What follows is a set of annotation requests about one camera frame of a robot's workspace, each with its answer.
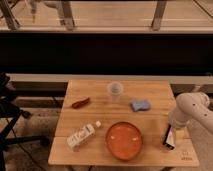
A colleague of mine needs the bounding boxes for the red brown marker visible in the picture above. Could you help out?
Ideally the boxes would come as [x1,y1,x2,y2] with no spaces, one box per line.
[71,98,90,109]

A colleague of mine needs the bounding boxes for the black white red eraser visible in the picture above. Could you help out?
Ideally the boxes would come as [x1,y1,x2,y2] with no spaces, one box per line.
[163,125,175,150]

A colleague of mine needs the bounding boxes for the small white cube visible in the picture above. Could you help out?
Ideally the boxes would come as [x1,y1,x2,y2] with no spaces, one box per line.
[96,121,101,128]

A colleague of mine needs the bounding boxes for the wooden table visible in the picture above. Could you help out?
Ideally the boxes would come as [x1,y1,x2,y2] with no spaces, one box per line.
[48,80,199,167]

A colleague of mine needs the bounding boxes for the orange round bowl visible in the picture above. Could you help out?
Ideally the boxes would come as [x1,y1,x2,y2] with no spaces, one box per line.
[105,122,143,161]

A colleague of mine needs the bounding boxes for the blue sponge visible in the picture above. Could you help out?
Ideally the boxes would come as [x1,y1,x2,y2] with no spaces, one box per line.
[130,100,151,112]

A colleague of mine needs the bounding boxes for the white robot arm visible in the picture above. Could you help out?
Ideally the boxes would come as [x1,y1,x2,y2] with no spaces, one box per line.
[168,92,213,140]

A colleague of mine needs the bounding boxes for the translucent plastic cup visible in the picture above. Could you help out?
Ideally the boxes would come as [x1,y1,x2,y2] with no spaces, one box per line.
[107,82,124,102]

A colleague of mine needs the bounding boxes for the white tube bottle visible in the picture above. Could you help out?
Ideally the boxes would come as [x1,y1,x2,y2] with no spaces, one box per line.
[67,124,95,150]

